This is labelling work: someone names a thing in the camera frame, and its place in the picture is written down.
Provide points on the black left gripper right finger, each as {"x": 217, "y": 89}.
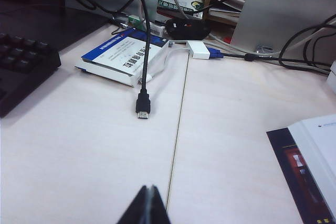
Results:
{"x": 156, "y": 208}

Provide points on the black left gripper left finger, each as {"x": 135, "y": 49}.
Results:
{"x": 137, "y": 208}

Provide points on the blue cover paperback book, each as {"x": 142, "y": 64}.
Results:
{"x": 309, "y": 161}

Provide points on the green spine book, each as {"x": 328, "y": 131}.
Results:
{"x": 178, "y": 5}

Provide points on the white and blue box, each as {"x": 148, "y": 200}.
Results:
{"x": 120, "y": 56}

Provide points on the white VGA adapter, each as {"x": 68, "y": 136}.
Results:
{"x": 199, "y": 49}

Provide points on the blue VGA plug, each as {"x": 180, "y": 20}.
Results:
{"x": 215, "y": 53}

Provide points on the black keyboard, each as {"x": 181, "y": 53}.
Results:
{"x": 23, "y": 74}

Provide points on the black oval device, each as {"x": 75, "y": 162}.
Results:
{"x": 187, "y": 27}

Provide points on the small green white box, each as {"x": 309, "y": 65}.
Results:
{"x": 136, "y": 22}

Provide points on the wooden shelf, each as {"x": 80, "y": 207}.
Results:
{"x": 212, "y": 1}

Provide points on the silver metal panel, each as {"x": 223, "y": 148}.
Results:
{"x": 273, "y": 19}

